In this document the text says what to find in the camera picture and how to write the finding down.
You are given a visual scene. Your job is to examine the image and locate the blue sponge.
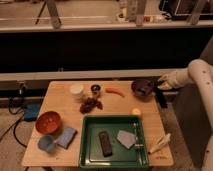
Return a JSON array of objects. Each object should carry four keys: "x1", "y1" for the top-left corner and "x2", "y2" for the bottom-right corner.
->
[{"x1": 56, "y1": 127, "x2": 77, "y2": 149}]

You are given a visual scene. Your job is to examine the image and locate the brown grape bunch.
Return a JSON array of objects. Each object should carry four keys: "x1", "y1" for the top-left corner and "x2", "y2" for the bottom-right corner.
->
[{"x1": 80, "y1": 97, "x2": 103, "y2": 114}]

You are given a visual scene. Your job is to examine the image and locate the yellow banana toy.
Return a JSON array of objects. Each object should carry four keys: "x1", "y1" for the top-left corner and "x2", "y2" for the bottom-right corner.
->
[{"x1": 148, "y1": 133, "x2": 171, "y2": 154}]

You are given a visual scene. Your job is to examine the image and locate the dark brown block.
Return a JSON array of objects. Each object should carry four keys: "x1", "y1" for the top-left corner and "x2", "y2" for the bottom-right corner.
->
[{"x1": 99, "y1": 131, "x2": 112, "y2": 157}]

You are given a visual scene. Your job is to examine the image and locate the purple bowl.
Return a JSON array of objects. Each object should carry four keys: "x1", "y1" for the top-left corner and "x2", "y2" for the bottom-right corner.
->
[{"x1": 131, "y1": 79, "x2": 154, "y2": 99}]

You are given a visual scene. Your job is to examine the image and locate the blue cup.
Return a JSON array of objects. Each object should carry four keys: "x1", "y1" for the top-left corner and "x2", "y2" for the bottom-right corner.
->
[{"x1": 38, "y1": 135, "x2": 55, "y2": 153}]

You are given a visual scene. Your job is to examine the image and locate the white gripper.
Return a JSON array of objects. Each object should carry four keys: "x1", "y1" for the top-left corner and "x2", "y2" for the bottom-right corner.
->
[{"x1": 147, "y1": 72, "x2": 179, "y2": 90}]

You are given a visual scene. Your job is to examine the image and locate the black cables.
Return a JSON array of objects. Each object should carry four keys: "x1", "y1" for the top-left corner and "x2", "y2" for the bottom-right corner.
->
[{"x1": 0, "y1": 81, "x2": 28, "y2": 148}]

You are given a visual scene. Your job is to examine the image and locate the grey folded cloth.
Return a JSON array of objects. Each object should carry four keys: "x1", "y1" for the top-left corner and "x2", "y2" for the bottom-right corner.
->
[{"x1": 117, "y1": 130, "x2": 136, "y2": 149}]

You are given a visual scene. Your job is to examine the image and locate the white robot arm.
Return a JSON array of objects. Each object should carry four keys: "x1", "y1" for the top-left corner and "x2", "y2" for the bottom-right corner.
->
[{"x1": 157, "y1": 59, "x2": 213, "y2": 171}]

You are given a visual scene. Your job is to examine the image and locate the blue box on floor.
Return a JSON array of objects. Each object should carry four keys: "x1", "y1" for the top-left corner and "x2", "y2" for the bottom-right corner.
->
[{"x1": 24, "y1": 103, "x2": 41, "y2": 121}]

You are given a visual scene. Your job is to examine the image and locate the orange carrot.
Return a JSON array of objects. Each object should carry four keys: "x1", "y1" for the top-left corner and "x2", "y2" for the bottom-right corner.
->
[{"x1": 105, "y1": 88, "x2": 125, "y2": 98}]

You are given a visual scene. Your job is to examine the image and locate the green plastic tray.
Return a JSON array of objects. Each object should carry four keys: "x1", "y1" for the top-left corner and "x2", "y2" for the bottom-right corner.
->
[{"x1": 79, "y1": 115, "x2": 149, "y2": 170}]

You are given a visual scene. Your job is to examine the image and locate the white cup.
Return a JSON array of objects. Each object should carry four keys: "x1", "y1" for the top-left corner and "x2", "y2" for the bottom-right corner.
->
[{"x1": 70, "y1": 84, "x2": 84, "y2": 98}]

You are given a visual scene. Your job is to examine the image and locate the small orange ball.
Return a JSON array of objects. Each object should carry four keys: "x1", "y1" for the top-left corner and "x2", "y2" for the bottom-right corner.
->
[{"x1": 131, "y1": 108, "x2": 142, "y2": 117}]

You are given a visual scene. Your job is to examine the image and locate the red-orange bowl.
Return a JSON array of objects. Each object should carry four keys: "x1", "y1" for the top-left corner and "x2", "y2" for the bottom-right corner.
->
[{"x1": 35, "y1": 111, "x2": 62, "y2": 135}]

